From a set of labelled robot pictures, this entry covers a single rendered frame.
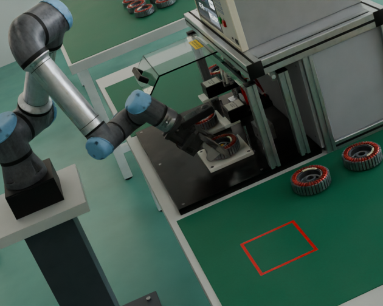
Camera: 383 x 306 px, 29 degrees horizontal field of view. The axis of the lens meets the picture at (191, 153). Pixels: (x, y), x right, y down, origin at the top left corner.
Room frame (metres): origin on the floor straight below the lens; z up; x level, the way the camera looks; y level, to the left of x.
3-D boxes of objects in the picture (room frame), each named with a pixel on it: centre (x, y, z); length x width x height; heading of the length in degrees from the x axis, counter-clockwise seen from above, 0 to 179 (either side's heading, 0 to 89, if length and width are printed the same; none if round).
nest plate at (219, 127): (2.35, -0.07, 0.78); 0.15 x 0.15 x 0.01; 7
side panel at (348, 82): (1.95, -0.52, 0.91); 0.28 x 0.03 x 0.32; 97
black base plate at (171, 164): (2.23, -0.10, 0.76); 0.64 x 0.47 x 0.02; 7
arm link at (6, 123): (2.33, 0.56, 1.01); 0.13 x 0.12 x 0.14; 139
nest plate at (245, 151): (2.11, -0.10, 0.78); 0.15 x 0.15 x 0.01; 7
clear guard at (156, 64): (2.34, -0.08, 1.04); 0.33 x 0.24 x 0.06; 97
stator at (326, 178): (1.79, -0.29, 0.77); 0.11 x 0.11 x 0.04
